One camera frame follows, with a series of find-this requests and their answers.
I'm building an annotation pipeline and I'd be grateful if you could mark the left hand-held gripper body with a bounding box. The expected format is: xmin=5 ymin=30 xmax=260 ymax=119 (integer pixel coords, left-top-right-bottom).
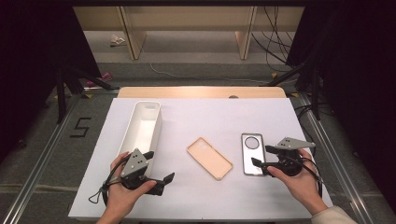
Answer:
xmin=120 ymin=147 xmax=157 ymax=191

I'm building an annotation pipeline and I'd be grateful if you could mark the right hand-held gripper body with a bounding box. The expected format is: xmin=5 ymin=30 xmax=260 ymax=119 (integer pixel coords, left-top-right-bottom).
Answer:
xmin=274 ymin=136 xmax=317 ymax=177

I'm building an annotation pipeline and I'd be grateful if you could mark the white rectangular storage box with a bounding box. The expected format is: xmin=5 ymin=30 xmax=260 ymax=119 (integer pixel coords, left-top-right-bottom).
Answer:
xmin=118 ymin=100 xmax=163 ymax=178

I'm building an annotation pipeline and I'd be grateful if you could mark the beige phone case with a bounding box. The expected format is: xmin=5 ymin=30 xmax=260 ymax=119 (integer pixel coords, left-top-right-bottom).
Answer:
xmin=186 ymin=136 xmax=233 ymax=181

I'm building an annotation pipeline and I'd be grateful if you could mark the person's right hand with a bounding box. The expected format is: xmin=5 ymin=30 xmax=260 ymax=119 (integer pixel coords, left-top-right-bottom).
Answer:
xmin=266 ymin=148 xmax=329 ymax=216

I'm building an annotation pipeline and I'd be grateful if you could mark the person's left hand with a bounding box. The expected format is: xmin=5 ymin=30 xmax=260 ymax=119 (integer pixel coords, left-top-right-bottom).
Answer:
xmin=104 ymin=151 xmax=158 ymax=218

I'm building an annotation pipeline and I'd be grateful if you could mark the white table mat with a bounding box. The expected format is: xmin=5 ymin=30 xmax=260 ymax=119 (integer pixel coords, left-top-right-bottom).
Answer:
xmin=67 ymin=97 xmax=334 ymax=220

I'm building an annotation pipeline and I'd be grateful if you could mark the black tripod stand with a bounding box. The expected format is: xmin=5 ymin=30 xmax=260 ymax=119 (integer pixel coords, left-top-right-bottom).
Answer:
xmin=55 ymin=66 xmax=120 ymax=125
xmin=261 ymin=60 xmax=323 ymax=120

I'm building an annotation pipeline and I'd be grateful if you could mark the pink object on floor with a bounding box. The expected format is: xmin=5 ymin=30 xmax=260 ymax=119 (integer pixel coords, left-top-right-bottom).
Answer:
xmin=85 ymin=72 xmax=114 ymax=88

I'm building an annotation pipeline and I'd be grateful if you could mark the crumpled white paper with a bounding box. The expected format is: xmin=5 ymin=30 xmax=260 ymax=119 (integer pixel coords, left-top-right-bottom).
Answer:
xmin=109 ymin=34 xmax=127 ymax=48

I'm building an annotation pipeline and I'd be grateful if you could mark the black curtain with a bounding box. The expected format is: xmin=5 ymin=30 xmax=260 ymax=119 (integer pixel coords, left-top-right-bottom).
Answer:
xmin=0 ymin=0 xmax=102 ymax=162
xmin=286 ymin=0 xmax=396 ymax=213

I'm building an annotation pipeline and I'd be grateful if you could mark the long wooden desk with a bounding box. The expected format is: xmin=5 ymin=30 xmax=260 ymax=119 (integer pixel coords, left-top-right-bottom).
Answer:
xmin=72 ymin=6 xmax=305 ymax=61

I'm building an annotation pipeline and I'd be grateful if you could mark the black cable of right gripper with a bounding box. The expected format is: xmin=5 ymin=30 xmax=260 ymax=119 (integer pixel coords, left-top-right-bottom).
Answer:
xmin=292 ymin=155 xmax=325 ymax=200

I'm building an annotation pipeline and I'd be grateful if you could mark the black cord of left gripper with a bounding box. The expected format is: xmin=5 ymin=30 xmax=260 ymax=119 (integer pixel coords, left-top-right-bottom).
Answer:
xmin=88 ymin=154 xmax=129 ymax=205

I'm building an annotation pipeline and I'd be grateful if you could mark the aluminium floor rail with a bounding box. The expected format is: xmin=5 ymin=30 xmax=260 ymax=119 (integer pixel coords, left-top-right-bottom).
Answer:
xmin=297 ymin=92 xmax=375 ymax=224
xmin=0 ymin=92 xmax=85 ymax=224

